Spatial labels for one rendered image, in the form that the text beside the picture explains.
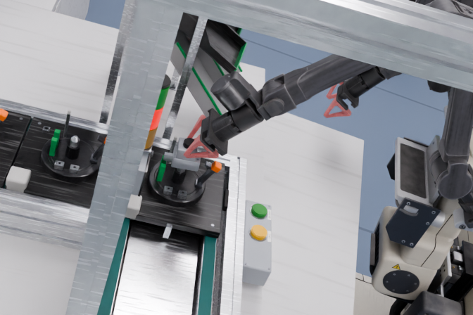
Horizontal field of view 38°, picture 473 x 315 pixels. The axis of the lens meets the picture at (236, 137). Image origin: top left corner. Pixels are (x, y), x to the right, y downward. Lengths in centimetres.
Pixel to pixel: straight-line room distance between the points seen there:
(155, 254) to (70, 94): 63
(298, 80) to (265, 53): 261
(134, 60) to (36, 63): 163
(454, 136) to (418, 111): 261
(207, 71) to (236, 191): 35
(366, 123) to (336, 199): 189
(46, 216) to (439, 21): 126
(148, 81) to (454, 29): 21
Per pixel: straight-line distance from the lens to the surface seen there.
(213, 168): 161
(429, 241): 199
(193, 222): 161
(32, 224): 161
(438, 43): 40
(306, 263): 179
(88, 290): 70
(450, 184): 161
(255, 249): 163
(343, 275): 182
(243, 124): 149
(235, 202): 171
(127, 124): 53
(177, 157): 158
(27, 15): 230
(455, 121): 155
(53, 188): 161
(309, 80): 144
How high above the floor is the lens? 216
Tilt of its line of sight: 40 degrees down
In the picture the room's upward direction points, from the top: 22 degrees clockwise
